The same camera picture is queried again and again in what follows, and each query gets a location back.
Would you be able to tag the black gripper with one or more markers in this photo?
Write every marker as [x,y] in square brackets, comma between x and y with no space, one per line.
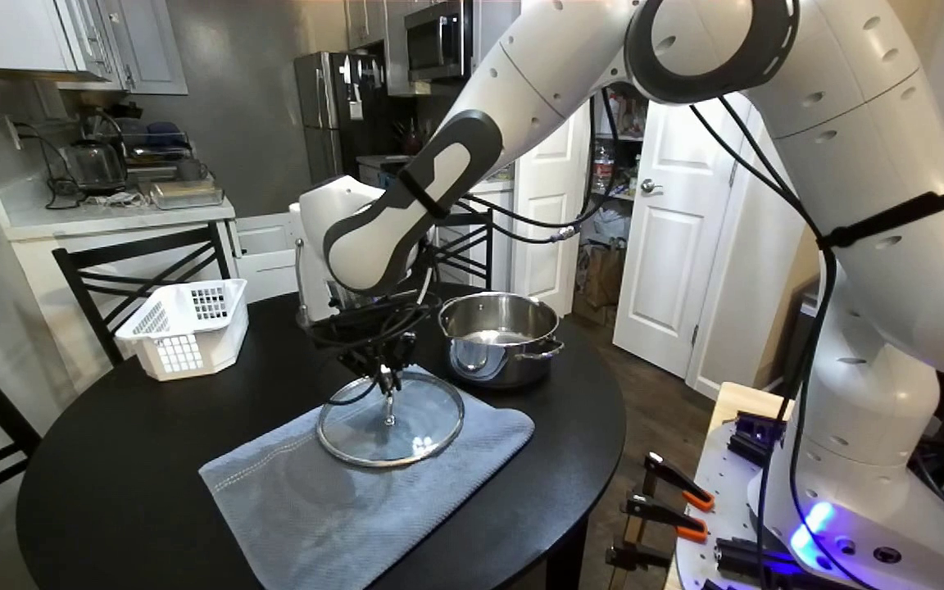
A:
[379,346]

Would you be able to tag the glass lid with steel rim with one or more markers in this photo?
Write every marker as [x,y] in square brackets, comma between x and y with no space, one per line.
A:
[391,437]

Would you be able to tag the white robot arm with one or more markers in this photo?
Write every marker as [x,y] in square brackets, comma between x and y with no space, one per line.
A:
[886,239]

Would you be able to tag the stainless steel pot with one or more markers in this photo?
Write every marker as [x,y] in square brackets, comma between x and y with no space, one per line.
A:
[498,364]

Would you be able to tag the white paper towel roll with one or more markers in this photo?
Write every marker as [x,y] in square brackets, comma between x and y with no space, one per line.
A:
[307,274]

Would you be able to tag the light blue towel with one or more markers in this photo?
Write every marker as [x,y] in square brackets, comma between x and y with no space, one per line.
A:
[309,526]

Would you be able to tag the white plastic basket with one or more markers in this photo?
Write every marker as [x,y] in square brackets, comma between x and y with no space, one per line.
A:
[181,331]

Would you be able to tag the black refrigerator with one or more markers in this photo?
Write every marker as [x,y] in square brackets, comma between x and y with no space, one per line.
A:
[334,108]

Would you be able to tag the black orange clamp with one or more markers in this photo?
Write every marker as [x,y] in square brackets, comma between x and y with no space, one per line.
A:
[635,555]
[662,513]
[675,479]

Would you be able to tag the white kitchen counter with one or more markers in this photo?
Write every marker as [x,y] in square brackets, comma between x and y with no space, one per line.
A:
[112,218]

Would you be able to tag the white panel door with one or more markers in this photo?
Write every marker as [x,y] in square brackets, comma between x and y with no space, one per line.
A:
[673,239]

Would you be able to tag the steel microwave oven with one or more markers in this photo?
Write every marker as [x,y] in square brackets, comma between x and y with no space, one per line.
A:
[435,40]

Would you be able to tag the white robot mounting board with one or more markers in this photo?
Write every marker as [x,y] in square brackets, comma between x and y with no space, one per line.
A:
[712,479]

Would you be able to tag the black coffee maker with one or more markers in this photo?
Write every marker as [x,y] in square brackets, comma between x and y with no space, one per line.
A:
[81,159]

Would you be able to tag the white upper cabinets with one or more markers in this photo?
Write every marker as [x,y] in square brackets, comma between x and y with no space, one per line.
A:
[66,37]

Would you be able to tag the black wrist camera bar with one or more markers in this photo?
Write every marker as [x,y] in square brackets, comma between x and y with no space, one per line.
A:
[345,321]

